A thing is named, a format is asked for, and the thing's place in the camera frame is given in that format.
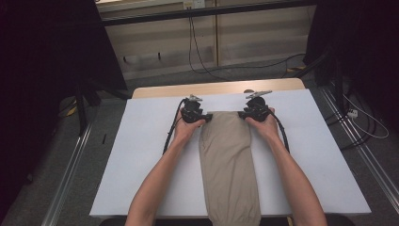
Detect wooden table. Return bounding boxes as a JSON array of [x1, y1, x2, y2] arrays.
[[131, 77, 306, 100]]

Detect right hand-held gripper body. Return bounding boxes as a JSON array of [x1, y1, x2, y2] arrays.
[[244, 89, 273, 122]]

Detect beige cabinet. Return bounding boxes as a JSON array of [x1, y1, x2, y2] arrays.
[[104, 4, 316, 81]]

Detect right hand-held gripper black cable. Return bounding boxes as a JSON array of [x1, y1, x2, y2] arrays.
[[266, 107, 290, 153]]

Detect bundle of black cables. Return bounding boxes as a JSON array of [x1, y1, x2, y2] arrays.
[[324, 103, 377, 151]]

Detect beige pants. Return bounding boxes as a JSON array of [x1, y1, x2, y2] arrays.
[[198, 110, 263, 226]]

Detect person's right hand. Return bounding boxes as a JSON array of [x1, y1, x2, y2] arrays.
[[245, 107, 280, 142]]

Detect black curtain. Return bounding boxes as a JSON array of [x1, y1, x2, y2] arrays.
[[302, 0, 399, 133], [0, 0, 128, 218]]

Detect black floor cable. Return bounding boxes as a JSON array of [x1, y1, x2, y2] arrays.
[[215, 53, 307, 79]]

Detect white wall socket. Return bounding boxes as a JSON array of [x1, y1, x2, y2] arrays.
[[183, 0, 206, 9]]

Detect black stand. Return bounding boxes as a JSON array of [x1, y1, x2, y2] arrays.
[[295, 46, 346, 117], [73, 79, 130, 137]]

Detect aluminium floor rail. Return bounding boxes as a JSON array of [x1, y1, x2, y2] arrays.
[[319, 86, 399, 206], [40, 121, 93, 226]]

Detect person's left hand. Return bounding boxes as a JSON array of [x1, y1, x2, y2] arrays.
[[173, 109, 206, 144]]

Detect black hanging cable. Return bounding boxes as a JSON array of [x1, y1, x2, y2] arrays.
[[187, 16, 231, 82]]

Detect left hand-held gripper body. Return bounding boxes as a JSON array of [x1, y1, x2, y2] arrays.
[[181, 94, 205, 124]]

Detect white board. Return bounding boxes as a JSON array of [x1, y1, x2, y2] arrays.
[[88, 89, 372, 219]]

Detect black horizontal bar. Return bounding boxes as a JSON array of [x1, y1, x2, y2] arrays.
[[101, 0, 318, 27]]

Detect white cable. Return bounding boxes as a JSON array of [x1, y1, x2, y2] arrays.
[[343, 93, 390, 139]]

